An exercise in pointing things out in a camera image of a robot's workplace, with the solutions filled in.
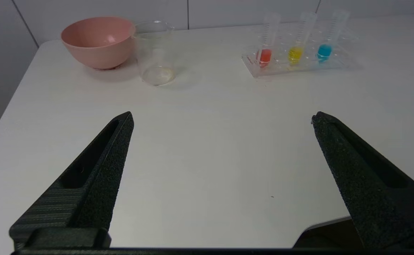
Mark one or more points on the clear glass beaker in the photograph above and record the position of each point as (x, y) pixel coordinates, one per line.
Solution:
(155, 71)

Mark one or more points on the test tube with yellow pigment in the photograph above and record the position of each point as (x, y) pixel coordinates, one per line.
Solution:
(294, 54)

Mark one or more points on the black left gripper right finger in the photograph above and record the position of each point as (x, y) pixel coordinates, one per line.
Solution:
(373, 191)

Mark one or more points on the pink bowl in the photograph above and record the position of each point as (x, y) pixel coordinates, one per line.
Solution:
(97, 42)

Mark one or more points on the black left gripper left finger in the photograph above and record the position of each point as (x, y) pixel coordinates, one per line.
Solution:
(86, 198)

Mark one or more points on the test tube with red pigment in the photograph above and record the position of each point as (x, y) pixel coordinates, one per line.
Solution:
(264, 56)

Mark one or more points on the clear plastic test tube rack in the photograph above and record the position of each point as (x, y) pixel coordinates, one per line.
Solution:
(306, 65)

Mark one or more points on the test tube with blue pigment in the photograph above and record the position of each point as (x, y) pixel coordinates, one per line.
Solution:
(324, 51)

